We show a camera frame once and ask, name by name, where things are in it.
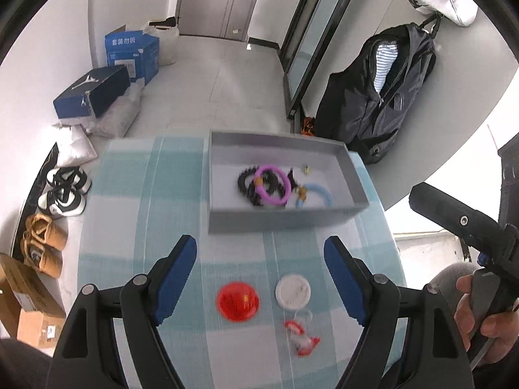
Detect red round lid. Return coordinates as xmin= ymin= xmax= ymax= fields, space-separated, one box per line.
xmin=216 ymin=281 xmax=260 ymax=322

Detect person's leg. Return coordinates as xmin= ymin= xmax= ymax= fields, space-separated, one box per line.
xmin=0 ymin=338 xmax=53 ymax=389
xmin=428 ymin=263 xmax=483 ymax=304

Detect blue carton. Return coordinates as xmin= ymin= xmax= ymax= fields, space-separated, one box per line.
xmin=104 ymin=25 xmax=161 ymax=86

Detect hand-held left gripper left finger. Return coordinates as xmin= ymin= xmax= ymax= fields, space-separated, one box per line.
xmin=49 ymin=235 xmax=197 ymax=389

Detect large brown cardboard box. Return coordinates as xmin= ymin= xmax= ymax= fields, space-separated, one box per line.
xmin=0 ymin=253 xmax=66 ymax=339

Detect black framed standing mirror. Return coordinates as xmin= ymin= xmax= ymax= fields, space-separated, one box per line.
xmin=279 ymin=0 xmax=374 ymax=121

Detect purple bracelet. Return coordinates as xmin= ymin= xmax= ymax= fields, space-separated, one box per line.
xmin=253 ymin=164 xmax=293 ymax=206

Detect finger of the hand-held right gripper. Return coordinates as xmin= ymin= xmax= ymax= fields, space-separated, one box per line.
xmin=409 ymin=182 xmax=509 ymax=252
xmin=477 ymin=227 xmax=513 ymax=275

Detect white padded bag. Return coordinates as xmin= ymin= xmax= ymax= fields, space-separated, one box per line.
xmin=53 ymin=124 xmax=98 ymax=168

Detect small brown cardboard box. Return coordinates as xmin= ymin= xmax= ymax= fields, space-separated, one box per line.
xmin=16 ymin=310 xmax=66 ymax=349

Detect black and white sneaker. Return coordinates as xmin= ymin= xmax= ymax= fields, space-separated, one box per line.
xmin=46 ymin=167 xmax=92 ymax=195
xmin=38 ymin=188 xmax=87 ymax=216

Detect white round lid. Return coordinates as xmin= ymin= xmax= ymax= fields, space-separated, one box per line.
xmin=275 ymin=274 xmax=312 ymax=309

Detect teal checkered tablecloth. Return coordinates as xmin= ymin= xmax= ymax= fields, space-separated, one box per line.
xmin=76 ymin=134 xmax=408 ymax=389

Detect grey door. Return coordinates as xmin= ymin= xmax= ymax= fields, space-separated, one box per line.
xmin=174 ymin=0 xmax=268 ymax=43

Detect white plastic bag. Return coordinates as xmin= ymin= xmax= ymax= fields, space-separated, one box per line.
xmin=142 ymin=20 xmax=180 ymax=66

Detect clear plastic bag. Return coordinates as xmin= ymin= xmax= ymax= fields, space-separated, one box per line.
xmin=87 ymin=81 xmax=146 ymax=138

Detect person's right leg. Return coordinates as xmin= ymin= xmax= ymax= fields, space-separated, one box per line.
xmin=428 ymin=263 xmax=483 ymax=304

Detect dark blue shoe box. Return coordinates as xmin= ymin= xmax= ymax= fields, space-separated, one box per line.
xmin=54 ymin=65 xmax=131 ymax=119

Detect light blue bracelet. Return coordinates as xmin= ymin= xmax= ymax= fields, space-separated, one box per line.
xmin=295 ymin=183 xmax=335 ymax=210

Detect black spiral hair tie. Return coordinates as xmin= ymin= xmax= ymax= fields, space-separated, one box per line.
xmin=236 ymin=165 xmax=262 ymax=195
xmin=249 ymin=168 xmax=298 ymax=208

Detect person's left leg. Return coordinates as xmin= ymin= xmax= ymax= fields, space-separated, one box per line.
xmin=0 ymin=338 xmax=53 ymax=389

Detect grey cardboard box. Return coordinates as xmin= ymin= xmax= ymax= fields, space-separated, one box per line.
xmin=208 ymin=130 xmax=370 ymax=235

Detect small clear bag red jewelry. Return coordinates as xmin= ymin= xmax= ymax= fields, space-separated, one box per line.
xmin=293 ymin=332 xmax=322 ymax=358
xmin=283 ymin=310 xmax=314 ymax=336

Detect person's right hand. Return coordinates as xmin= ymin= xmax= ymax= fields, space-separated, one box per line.
xmin=454 ymin=274 xmax=519 ymax=369

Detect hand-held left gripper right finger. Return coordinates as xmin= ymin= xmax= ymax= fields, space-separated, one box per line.
xmin=324 ymin=236 xmax=475 ymax=389

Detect brown suede shoe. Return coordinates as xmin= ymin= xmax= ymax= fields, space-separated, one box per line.
xmin=22 ymin=215 xmax=69 ymax=252
xmin=22 ymin=243 xmax=63 ymax=278

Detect dark navy backpack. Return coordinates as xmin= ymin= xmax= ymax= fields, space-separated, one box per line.
xmin=314 ymin=23 xmax=439 ymax=165

